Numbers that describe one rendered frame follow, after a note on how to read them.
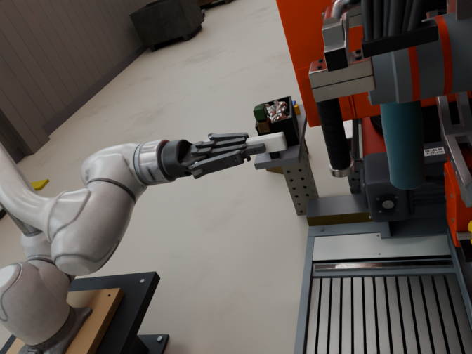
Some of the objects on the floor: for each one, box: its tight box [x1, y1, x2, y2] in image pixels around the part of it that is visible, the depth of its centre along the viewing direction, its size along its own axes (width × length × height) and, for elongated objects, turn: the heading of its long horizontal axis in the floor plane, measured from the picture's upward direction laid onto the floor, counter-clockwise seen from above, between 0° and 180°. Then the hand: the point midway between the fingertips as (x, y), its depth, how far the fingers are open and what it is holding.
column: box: [281, 142, 320, 216], centre depth 166 cm, size 10×10×42 cm
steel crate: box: [129, 0, 204, 52], centre depth 636 cm, size 80×99×67 cm
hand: (266, 143), depth 67 cm, fingers closed
